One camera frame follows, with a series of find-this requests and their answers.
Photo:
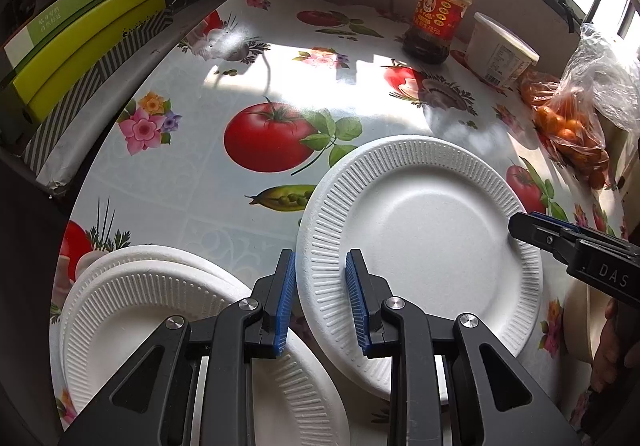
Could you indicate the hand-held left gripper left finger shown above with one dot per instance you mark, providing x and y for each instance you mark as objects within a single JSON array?
[{"x": 286, "y": 306}]

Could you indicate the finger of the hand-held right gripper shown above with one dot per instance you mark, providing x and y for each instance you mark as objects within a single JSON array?
[
  {"x": 555, "y": 221},
  {"x": 535, "y": 233}
]

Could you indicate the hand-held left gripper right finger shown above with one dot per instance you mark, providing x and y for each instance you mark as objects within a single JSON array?
[{"x": 356, "y": 306}]

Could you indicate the beige paper bowl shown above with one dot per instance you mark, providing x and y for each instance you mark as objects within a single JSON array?
[{"x": 580, "y": 321}]

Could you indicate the person's right hand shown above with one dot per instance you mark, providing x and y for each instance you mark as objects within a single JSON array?
[{"x": 606, "y": 356}]

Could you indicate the clear bag of oranges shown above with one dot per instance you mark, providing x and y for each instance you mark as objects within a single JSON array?
[{"x": 570, "y": 126}]

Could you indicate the fruit and flower print tablecloth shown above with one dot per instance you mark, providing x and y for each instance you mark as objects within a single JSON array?
[{"x": 200, "y": 206}]

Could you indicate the white plastic tub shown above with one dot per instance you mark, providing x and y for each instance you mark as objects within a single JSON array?
[{"x": 500, "y": 51}]

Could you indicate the red label chili sauce jar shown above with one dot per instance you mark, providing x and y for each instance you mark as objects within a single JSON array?
[{"x": 437, "y": 11}]

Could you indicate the grey striped box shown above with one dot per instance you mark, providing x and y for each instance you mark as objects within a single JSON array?
[{"x": 80, "y": 111}]

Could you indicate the lime green box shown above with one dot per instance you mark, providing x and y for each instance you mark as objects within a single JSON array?
[{"x": 90, "y": 41}]

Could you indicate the green and white box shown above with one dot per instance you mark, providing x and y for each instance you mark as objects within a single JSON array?
[{"x": 75, "y": 1}]

